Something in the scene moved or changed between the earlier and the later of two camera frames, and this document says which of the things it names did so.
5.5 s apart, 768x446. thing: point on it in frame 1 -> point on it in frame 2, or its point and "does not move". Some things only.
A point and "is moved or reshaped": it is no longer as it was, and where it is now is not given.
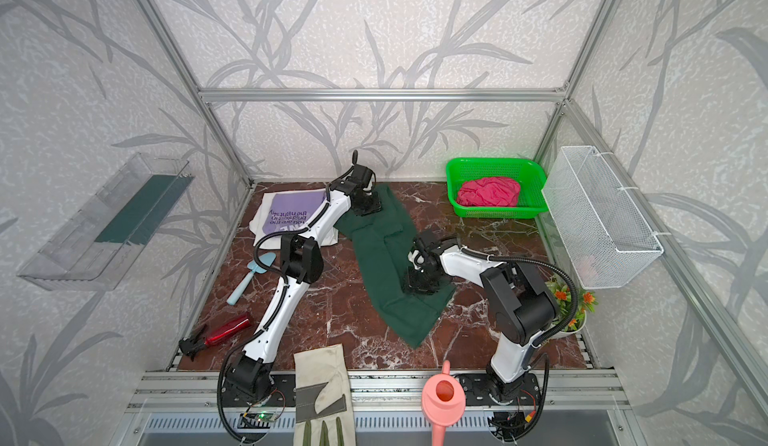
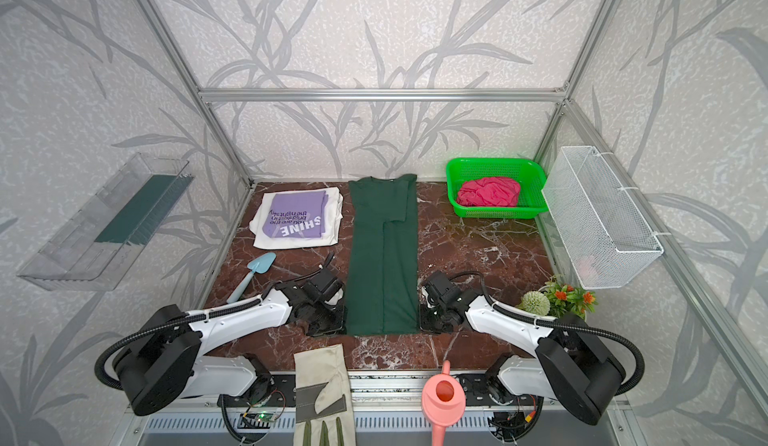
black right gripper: [420, 275] -> [429, 313]
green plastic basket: [496, 187] does not move
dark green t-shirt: [386, 240] is moved or reshaped
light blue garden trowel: [260, 265] does not move
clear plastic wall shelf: [97, 246] does not move
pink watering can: [444, 400] does not move
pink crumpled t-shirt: [490, 192] does not move
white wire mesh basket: [608, 242] does not move
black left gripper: [367, 203] -> [335, 315]
